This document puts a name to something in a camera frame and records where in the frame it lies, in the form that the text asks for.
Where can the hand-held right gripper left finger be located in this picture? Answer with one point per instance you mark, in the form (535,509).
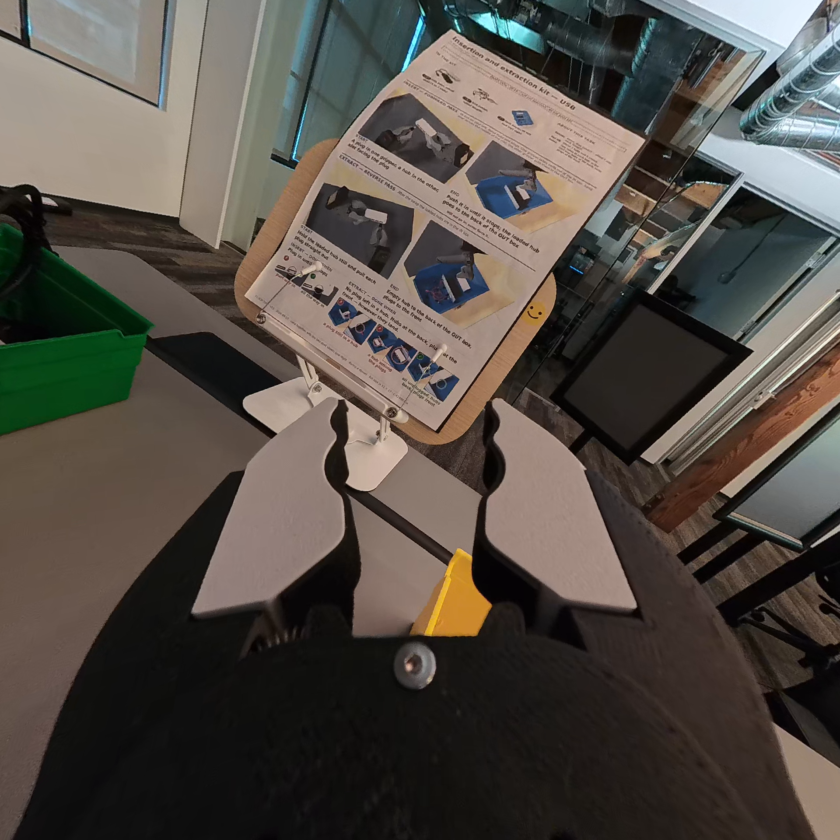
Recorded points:
(282,525)

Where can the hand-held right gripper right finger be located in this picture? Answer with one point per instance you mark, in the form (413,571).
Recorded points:
(551,525)

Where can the printed instruction sheet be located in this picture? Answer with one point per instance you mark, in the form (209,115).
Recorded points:
(426,216)

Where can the yellow smiley sticker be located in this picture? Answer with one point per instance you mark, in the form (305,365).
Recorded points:
(535,313)

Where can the black framed monitor on pole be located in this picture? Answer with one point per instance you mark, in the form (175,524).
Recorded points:
(649,374)

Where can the silver metal air duct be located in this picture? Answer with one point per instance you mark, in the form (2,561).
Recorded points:
(800,92)

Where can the black floor outlet box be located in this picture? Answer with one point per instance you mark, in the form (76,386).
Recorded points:
(56,203)

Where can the green plastic bin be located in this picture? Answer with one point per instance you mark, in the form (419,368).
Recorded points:
(65,367)

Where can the yellow plastic bin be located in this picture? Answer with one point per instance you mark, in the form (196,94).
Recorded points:
(453,597)

